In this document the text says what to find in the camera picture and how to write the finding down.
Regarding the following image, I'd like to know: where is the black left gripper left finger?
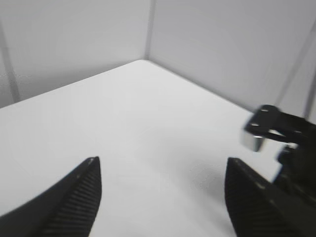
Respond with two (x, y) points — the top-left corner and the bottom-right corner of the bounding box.
(0, 157), (102, 237)

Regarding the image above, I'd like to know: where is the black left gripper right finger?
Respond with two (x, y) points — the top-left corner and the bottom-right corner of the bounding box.
(224, 158), (316, 237)

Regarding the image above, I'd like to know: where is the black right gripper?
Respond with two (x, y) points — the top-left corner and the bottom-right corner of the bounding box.
(273, 118), (316, 205)

